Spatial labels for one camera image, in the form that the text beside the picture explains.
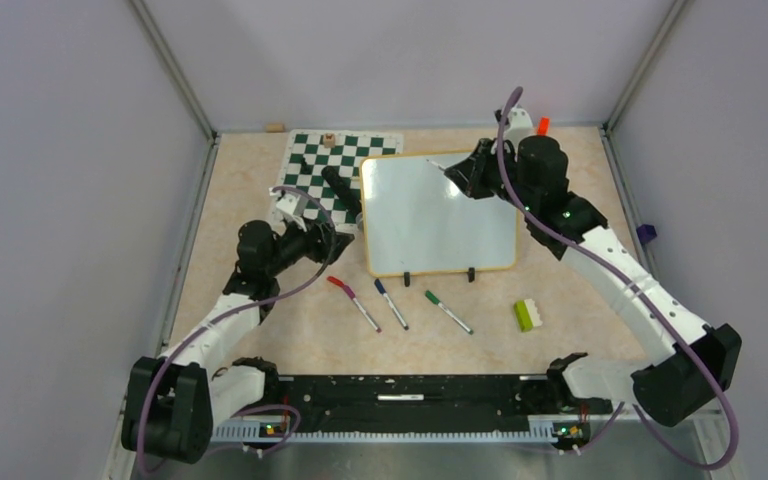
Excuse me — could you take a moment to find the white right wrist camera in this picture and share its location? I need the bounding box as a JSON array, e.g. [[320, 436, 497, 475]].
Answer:
[[495, 106, 535, 145]]

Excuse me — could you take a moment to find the red marker cap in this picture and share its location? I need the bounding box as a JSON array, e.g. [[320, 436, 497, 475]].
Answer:
[[327, 276, 345, 289]]

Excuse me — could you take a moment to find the black glitter microphone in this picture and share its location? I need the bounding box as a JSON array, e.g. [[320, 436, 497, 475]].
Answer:
[[321, 166, 364, 233]]

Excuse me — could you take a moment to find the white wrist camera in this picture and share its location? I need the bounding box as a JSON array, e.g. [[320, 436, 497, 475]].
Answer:
[[495, 106, 535, 145], [270, 185, 307, 232]]

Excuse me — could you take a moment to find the purple block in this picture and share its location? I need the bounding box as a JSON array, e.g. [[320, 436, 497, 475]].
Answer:
[[636, 224, 658, 246]]

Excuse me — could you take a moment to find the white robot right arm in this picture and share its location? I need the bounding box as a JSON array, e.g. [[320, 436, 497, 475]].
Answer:
[[443, 136, 742, 427]]

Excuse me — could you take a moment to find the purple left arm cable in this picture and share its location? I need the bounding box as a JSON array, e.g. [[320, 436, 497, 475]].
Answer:
[[135, 185, 340, 475]]

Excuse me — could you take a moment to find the green capped marker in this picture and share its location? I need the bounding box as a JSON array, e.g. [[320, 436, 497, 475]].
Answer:
[[424, 290, 474, 335]]

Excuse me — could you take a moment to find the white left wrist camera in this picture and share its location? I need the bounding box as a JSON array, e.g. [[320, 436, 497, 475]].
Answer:
[[270, 185, 307, 232]]

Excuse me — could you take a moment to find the red marker pen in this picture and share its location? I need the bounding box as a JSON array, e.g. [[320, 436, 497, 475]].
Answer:
[[425, 158, 447, 171]]

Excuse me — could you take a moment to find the blue capped marker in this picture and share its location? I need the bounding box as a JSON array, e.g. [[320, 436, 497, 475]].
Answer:
[[374, 278, 410, 331]]

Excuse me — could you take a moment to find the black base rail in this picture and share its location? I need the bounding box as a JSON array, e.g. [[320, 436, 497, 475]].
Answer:
[[271, 374, 611, 437]]

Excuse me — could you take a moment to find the orange block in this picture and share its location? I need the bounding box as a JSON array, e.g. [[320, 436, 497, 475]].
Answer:
[[536, 117, 551, 136]]

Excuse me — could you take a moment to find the yellow framed whiteboard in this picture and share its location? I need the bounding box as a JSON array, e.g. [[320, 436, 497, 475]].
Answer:
[[359, 150, 520, 277]]

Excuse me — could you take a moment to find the green white chess mat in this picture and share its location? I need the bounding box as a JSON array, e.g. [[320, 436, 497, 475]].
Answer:
[[267, 129, 405, 230]]

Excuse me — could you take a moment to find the purple capped marker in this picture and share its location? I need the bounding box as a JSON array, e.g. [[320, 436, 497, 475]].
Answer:
[[342, 285, 382, 333]]

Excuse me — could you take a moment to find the green white lego brick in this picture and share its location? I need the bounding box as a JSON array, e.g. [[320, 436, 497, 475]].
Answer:
[[513, 299, 543, 333]]

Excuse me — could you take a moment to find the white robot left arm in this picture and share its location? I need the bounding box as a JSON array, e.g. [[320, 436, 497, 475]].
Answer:
[[120, 219, 355, 464]]

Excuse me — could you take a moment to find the small wooden block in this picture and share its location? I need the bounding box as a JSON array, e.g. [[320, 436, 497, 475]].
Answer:
[[264, 123, 286, 133]]

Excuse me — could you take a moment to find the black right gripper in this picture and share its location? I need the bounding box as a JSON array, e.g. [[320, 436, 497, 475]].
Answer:
[[446, 138, 537, 214]]

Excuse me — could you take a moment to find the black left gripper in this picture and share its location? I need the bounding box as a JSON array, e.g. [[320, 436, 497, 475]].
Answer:
[[266, 213, 354, 277]]

